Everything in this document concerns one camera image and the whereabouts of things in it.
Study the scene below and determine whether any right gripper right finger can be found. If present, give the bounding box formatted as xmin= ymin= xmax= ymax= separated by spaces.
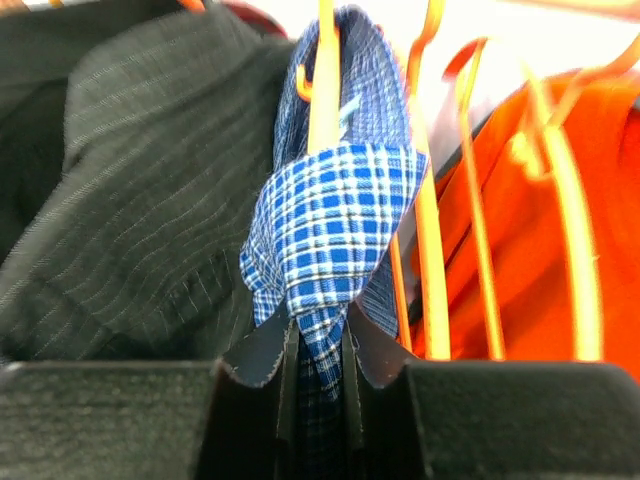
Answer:
xmin=344 ymin=305 xmax=639 ymax=479

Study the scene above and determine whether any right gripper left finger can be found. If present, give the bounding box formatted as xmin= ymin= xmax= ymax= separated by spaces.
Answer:
xmin=1 ymin=319 xmax=295 ymax=479

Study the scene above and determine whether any blue checked shirt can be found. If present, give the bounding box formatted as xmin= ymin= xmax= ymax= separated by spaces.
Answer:
xmin=240 ymin=6 xmax=428 ymax=479

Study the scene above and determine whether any orange hanger of blue shirt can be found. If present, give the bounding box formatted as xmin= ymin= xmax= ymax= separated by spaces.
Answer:
xmin=296 ymin=0 xmax=341 ymax=154

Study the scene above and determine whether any empty orange hanger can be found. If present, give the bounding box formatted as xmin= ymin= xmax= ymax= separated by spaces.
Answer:
xmin=390 ymin=0 xmax=451 ymax=361
xmin=444 ymin=37 xmax=639 ymax=362

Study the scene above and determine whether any dark grey striped shirt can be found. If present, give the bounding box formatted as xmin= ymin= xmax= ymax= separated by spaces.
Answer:
xmin=1 ymin=6 xmax=293 ymax=361

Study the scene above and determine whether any orange t-shirt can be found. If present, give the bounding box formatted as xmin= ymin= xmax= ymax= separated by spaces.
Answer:
xmin=436 ymin=73 xmax=639 ymax=375

